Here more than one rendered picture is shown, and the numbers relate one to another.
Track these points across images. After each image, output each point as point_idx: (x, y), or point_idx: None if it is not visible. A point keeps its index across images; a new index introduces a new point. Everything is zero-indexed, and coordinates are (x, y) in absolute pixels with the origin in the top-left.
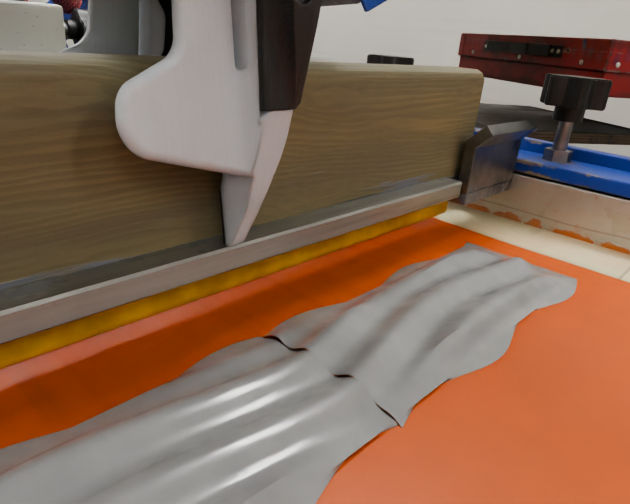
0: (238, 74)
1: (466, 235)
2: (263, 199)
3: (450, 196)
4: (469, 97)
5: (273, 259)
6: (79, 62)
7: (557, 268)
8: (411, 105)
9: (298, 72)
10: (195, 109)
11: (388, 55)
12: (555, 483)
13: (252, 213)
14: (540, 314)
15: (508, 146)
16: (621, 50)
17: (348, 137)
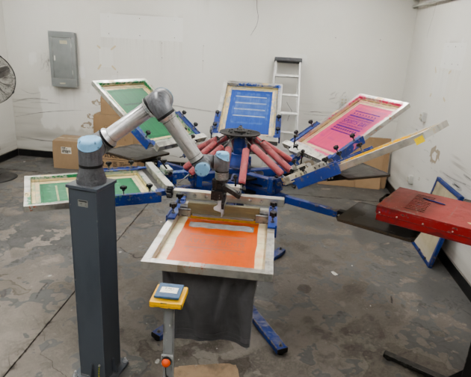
0: (220, 206)
1: (256, 227)
2: (222, 214)
3: (250, 221)
4: (256, 211)
5: (229, 220)
6: (214, 204)
7: (255, 231)
8: (244, 210)
9: (223, 207)
10: (217, 208)
11: (275, 201)
12: (222, 233)
13: (221, 215)
14: (242, 231)
15: (264, 218)
16: (380, 208)
17: (235, 212)
